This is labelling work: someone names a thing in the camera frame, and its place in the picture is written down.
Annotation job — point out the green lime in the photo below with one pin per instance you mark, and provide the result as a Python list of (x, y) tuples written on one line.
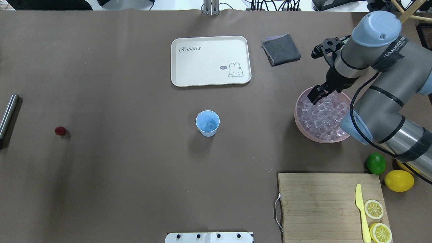
[(376, 163)]

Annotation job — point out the cream rabbit tray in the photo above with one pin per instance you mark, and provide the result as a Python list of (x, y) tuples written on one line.
[(205, 61)]

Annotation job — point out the pink bowl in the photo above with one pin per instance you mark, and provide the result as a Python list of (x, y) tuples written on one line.
[(322, 116)]

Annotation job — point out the yellow lemon front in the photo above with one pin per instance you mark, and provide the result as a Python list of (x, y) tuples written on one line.
[(399, 180)]

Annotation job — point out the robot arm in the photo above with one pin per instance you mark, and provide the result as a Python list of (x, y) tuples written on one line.
[(403, 69)]

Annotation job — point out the wooden cutting board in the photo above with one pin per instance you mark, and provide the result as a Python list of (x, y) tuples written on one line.
[(320, 207)]

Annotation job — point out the ice cube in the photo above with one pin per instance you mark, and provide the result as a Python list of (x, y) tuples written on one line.
[(210, 127)]

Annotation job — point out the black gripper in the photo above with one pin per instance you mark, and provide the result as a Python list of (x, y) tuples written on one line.
[(334, 79)]

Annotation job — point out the grey folded cloth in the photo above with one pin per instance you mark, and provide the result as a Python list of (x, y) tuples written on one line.
[(280, 49)]

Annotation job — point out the metal muddler rod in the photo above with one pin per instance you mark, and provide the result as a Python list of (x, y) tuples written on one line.
[(8, 116)]

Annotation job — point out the yellow lemon back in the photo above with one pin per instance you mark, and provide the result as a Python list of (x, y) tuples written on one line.
[(403, 167)]

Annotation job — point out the light blue cup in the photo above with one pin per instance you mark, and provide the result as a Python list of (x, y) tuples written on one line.
[(207, 122)]

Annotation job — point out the lemon slice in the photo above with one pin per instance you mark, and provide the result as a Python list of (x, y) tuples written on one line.
[(380, 233), (374, 209)]

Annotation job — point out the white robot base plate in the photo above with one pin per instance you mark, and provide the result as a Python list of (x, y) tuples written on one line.
[(210, 237)]

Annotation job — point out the lemon slice lower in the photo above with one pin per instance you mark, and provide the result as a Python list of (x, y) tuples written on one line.
[(380, 233)]

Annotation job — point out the red strawberry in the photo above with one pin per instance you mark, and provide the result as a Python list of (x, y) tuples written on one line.
[(60, 131)]

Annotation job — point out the lemon slice upper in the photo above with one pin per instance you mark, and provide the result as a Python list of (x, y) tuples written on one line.
[(374, 209)]

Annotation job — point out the clear ice cubes pile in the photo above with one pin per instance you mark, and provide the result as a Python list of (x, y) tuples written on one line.
[(322, 116)]

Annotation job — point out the yellow plastic knife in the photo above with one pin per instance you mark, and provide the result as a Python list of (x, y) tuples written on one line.
[(364, 225)]

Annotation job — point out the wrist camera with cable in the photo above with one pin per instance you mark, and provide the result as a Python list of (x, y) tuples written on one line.
[(329, 47)]

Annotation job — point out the yellow lemon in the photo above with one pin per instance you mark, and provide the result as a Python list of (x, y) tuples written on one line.
[(399, 180), (403, 167)]

